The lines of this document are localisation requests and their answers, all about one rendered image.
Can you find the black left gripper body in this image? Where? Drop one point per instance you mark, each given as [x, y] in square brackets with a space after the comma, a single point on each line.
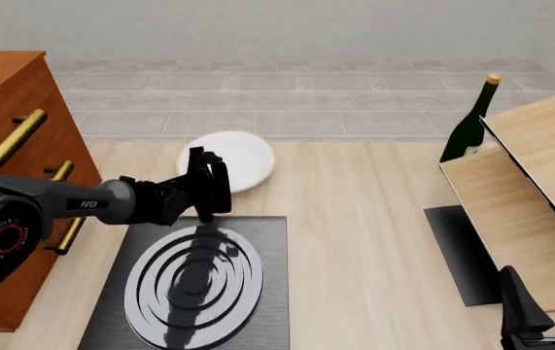
[196, 182]

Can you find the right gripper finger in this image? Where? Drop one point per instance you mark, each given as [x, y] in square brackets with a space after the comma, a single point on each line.
[522, 302]

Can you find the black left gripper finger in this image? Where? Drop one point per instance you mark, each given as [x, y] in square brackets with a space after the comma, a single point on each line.
[221, 189]

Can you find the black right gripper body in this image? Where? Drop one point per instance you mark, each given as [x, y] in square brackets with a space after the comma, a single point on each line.
[544, 341]

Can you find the white round plate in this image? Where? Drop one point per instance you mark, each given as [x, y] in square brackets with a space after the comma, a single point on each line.
[245, 160]

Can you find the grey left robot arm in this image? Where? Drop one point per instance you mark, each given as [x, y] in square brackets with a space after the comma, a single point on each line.
[112, 200]

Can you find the flat black stove plate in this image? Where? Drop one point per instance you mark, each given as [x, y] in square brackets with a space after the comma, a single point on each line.
[199, 284]

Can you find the pale wooden slanted box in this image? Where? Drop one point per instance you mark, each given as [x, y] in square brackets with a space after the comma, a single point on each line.
[520, 204]

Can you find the dark green wine bottle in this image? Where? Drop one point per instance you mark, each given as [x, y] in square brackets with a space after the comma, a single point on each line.
[469, 135]

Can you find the wooden cabinet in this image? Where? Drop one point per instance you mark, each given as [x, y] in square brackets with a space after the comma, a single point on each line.
[10, 95]

